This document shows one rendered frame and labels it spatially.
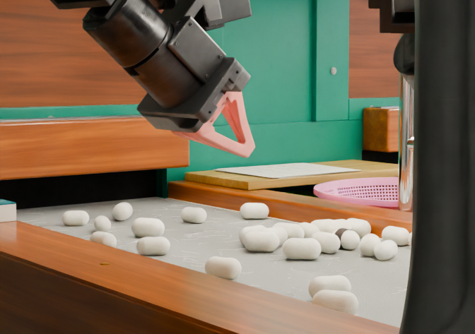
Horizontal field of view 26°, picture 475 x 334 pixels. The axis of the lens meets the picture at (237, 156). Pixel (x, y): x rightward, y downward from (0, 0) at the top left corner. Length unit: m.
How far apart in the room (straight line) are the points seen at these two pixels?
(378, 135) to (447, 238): 1.39
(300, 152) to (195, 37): 0.73
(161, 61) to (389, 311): 0.28
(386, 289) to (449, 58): 0.60
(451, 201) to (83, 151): 1.06
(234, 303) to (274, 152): 0.87
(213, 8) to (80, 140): 0.44
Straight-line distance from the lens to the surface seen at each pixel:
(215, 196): 1.37
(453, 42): 0.30
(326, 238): 1.04
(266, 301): 0.73
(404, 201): 1.19
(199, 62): 0.90
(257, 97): 1.56
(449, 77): 0.29
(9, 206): 1.11
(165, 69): 0.89
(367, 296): 0.86
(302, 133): 1.61
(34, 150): 1.29
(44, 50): 1.38
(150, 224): 1.13
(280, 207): 1.26
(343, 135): 1.67
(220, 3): 0.93
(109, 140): 1.34
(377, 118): 1.67
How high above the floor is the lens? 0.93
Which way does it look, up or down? 5 degrees down
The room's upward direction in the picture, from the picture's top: straight up
